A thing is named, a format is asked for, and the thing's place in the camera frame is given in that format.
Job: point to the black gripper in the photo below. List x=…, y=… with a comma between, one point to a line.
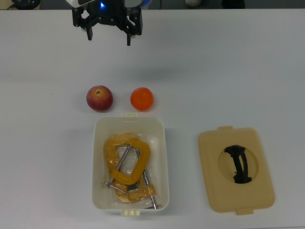
x=108, y=16

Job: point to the red apple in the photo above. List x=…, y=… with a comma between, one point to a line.
x=99, y=98

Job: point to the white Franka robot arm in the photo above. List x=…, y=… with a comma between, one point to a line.
x=77, y=2

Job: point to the orange fruit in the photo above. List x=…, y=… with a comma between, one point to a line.
x=141, y=99

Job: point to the white plastic container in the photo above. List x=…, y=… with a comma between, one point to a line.
x=159, y=143

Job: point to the dark round object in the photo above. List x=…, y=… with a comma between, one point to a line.
x=23, y=3

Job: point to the large orange C-clamp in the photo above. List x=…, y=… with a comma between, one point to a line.
x=145, y=152

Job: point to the small orange C-clamp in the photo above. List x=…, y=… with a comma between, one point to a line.
x=133, y=196

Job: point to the beige plastic lid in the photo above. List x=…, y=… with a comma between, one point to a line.
x=214, y=171

